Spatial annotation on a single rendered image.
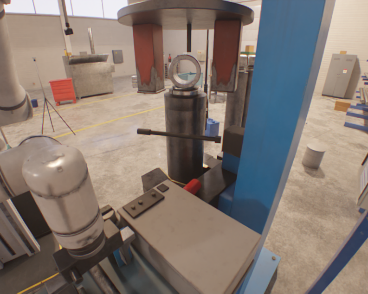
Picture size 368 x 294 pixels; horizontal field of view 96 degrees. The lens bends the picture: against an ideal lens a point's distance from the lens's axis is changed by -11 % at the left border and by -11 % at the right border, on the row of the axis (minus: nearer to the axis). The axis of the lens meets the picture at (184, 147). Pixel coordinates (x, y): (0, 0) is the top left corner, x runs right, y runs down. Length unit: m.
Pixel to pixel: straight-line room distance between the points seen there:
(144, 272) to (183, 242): 0.18
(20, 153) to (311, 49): 0.68
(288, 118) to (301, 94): 0.08
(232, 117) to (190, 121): 1.42
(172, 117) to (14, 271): 1.60
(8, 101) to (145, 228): 0.83
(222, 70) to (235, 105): 1.41
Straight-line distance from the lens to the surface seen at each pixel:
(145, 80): 0.98
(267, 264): 1.88
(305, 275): 2.11
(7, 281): 1.89
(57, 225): 0.35
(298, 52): 0.60
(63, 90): 7.99
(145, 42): 0.96
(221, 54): 0.84
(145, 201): 0.67
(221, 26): 0.85
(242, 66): 2.22
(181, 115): 0.87
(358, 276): 2.37
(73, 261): 0.43
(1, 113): 1.17
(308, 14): 0.61
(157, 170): 1.16
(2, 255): 1.96
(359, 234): 1.14
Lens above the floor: 1.66
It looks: 28 degrees down
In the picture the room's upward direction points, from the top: straight up
